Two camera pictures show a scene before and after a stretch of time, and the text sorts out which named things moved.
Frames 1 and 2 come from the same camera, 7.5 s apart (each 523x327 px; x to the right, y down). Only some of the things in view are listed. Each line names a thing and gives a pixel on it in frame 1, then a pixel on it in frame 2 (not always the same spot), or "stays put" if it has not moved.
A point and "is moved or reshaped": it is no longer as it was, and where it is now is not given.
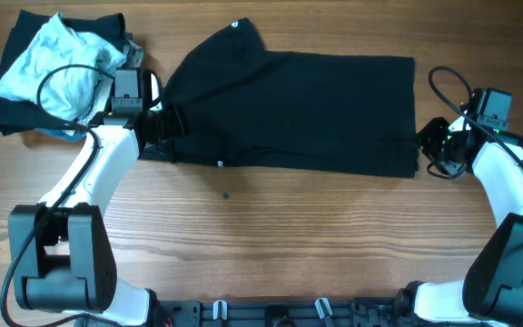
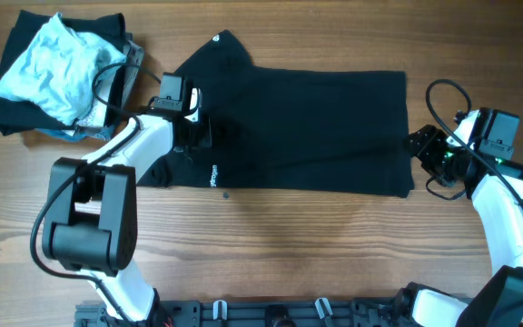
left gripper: x=176 y=123 to x=205 y=137
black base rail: x=372 y=312 stays put
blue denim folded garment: x=78 y=135 stays put
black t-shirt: x=248 y=106 is moved or reshaped
